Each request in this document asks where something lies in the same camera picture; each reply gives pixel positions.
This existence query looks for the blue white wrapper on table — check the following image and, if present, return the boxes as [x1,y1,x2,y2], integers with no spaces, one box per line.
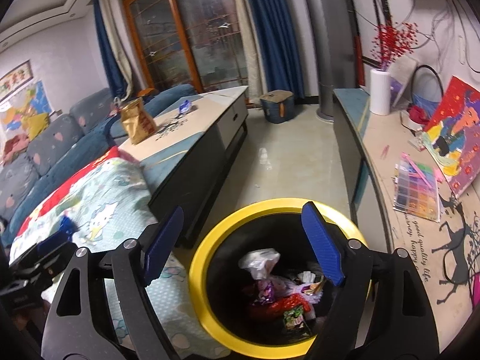
[178,99,193,116]

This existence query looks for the blue curtain right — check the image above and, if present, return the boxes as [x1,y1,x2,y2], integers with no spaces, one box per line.
[248,0,304,98]

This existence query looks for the red snack wrapper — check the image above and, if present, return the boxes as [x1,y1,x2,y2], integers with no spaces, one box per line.
[250,293,313,320]

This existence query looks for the red blanket underneath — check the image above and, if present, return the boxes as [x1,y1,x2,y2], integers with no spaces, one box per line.
[16,146,122,237]

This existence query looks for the Hello Kitty light blue blanket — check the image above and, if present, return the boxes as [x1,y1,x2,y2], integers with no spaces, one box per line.
[10,157,230,359]

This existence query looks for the wooden framed glass door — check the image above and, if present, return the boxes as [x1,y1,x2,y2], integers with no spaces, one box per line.
[123,0,247,92]

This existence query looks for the blue grey sofa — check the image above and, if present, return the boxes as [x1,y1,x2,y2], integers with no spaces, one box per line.
[0,83,198,248]

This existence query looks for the purple snack wrapper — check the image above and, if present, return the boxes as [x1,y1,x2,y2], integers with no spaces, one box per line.
[255,279,275,306]

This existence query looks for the blue curtain left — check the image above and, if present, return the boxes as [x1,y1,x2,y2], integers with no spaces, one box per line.
[93,0,127,99]

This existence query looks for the yellow cushion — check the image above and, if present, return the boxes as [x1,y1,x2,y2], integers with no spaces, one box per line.
[22,113,50,141]

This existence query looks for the silver tower air conditioner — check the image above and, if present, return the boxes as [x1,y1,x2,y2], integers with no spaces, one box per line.
[306,0,356,123]

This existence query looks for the colourful red painting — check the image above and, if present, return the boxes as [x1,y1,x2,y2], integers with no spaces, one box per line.
[421,76,480,197]

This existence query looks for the beige grey coffee table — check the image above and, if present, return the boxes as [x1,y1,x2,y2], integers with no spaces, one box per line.
[120,85,248,249]

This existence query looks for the framed calligraphy right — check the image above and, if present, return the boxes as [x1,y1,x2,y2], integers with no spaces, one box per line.
[0,60,33,101]

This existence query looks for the gold foil snack bag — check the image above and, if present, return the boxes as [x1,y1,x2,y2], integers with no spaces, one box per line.
[120,97,157,145]

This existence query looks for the long tv cabinet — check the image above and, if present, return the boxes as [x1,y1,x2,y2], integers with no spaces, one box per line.
[333,88,479,358]

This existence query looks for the white plastic bag in bin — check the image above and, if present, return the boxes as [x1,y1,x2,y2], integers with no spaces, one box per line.
[238,248,281,281]

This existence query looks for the yellow rimmed black trash bin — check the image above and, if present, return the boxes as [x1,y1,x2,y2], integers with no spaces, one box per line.
[188,196,373,360]

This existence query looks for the red berry branch decoration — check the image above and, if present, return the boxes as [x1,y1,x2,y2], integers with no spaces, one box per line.
[371,22,418,71]

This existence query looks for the china map poster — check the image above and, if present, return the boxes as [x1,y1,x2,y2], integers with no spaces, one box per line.
[1,80,52,133]

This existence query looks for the colourful bead palette sheet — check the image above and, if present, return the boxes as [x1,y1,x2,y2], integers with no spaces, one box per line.
[393,153,441,223]

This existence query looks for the pile of clothes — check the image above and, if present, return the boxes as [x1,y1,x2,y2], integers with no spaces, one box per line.
[2,133,30,165]

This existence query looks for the white paper towel roll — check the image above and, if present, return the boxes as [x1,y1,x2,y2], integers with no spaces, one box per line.
[369,69,391,116]

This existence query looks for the blue curtain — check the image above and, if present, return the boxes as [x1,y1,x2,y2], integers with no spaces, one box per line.
[93,0,127,99]
[248,0,304,98]

